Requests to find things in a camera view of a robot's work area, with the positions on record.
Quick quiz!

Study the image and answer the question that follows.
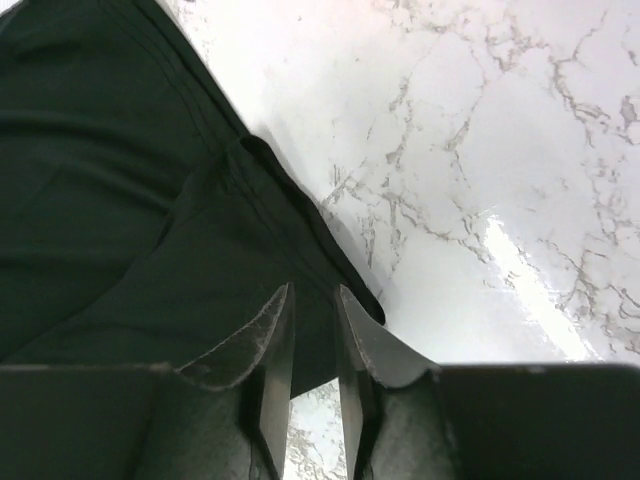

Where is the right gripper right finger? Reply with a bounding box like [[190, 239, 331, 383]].
[[335, 287, 639, 479]]

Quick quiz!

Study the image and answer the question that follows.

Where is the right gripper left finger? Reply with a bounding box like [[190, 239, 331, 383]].
[[1, 284, 295, 479]]

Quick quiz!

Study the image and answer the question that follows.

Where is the black t-shirt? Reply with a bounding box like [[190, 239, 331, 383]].
[[1, 1, 385, 395]]

